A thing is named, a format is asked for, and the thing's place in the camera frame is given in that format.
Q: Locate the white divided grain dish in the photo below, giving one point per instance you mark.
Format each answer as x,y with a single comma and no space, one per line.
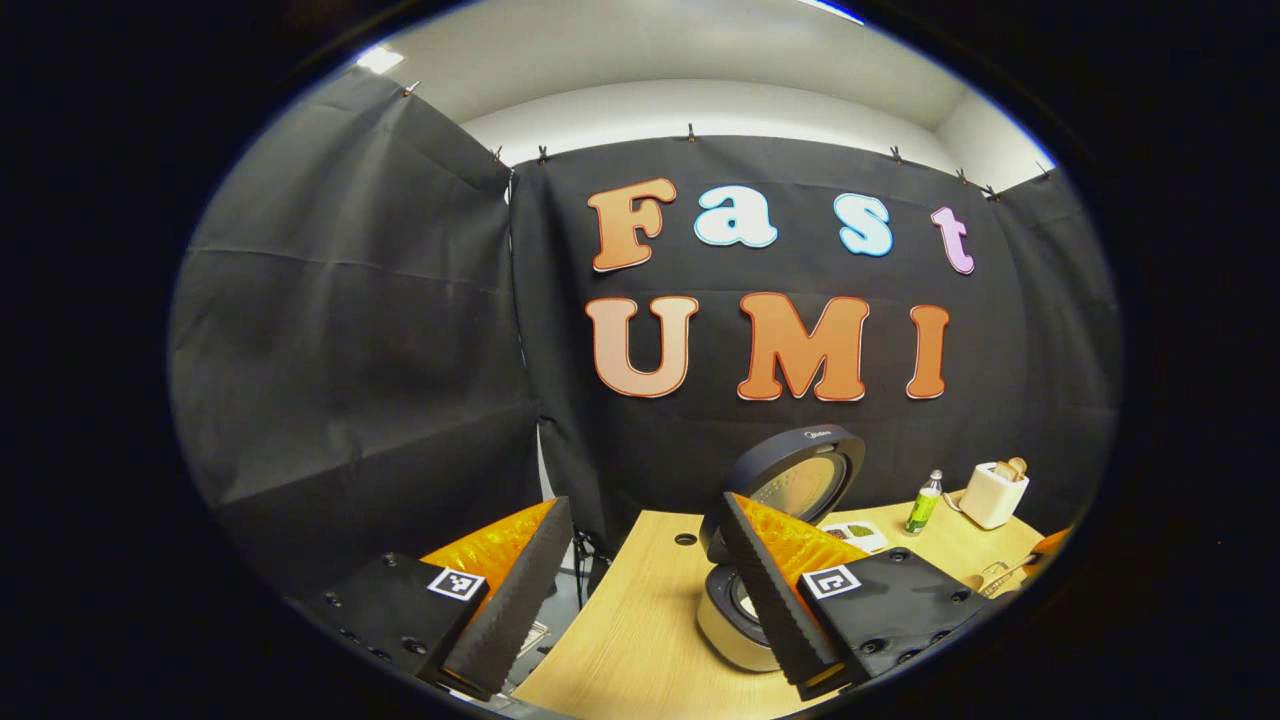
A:
855,533

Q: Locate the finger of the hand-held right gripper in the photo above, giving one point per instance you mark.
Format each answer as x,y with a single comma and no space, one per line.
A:
1052,543

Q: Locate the ceiling light panel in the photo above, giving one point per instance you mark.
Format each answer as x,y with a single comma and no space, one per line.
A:
380,58

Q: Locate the white paper sheet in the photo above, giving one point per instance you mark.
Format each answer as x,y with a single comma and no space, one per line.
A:
533,638

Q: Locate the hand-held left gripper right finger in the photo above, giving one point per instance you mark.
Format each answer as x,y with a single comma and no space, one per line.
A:
775,600

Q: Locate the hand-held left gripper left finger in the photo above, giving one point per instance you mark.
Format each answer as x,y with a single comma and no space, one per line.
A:
515,610

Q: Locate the black rice cooker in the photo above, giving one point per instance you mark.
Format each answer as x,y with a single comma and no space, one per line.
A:
800,485

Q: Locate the white toaster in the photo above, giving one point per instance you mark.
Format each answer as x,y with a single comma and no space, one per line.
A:
988,500

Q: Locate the wooden spoon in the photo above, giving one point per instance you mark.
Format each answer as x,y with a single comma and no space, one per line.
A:
1010,573

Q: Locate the black backdrop cloth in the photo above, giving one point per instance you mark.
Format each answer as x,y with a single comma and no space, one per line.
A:
350,350

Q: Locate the green drink bottle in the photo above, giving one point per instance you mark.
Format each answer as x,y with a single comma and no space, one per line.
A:
921,510

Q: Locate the clear chopstick holder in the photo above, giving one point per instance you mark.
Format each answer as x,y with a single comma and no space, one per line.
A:
985,582

